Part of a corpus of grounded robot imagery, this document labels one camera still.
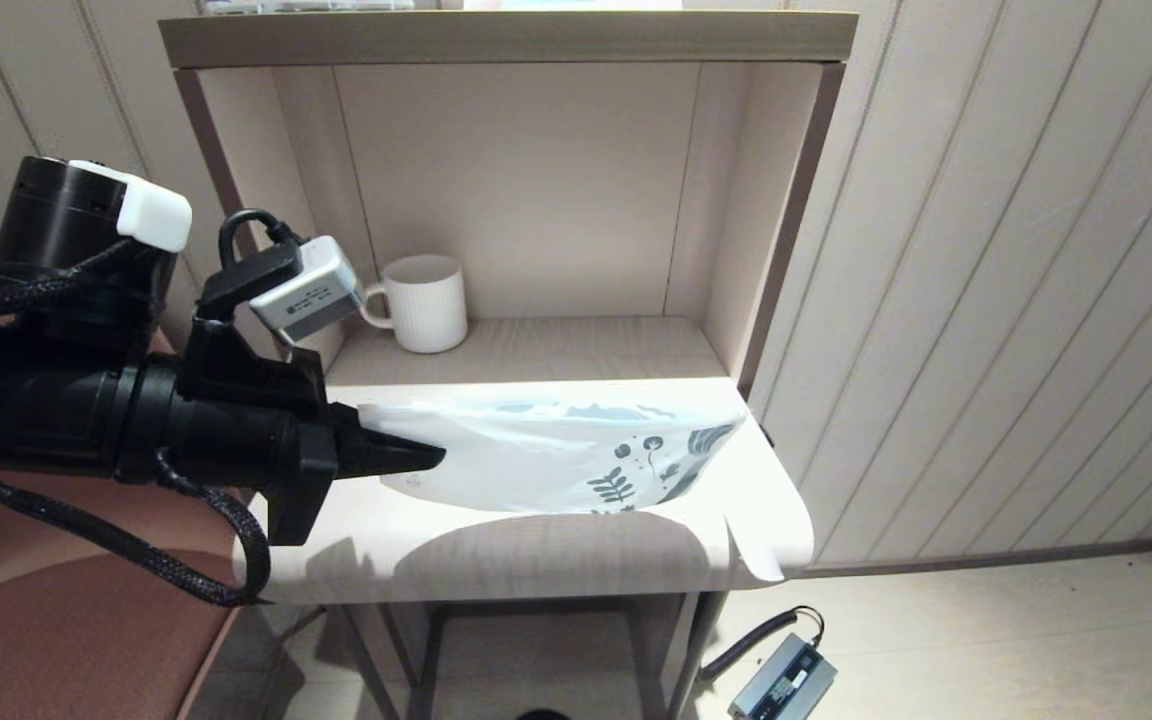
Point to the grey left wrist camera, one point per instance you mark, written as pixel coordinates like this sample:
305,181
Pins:
311,290

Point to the white ribbed ceramic mug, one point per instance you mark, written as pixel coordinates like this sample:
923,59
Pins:
431,305

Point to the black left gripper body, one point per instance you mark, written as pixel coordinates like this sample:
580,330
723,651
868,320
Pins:
236,430

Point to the grey power adapter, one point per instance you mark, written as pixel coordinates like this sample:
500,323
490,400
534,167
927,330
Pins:
781,685

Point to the brown upholstered chair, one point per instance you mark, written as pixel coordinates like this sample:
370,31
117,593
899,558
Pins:
56,650

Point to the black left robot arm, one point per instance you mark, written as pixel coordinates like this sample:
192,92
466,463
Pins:
36,420

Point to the white floral zip pouch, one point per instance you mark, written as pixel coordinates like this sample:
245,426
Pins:
536,460

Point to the light wooden desk with hutch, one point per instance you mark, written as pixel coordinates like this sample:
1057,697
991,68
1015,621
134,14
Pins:
536,200

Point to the white plastic comb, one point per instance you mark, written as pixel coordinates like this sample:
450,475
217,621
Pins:
756,555

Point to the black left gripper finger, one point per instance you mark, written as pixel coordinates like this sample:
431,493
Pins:
376,455

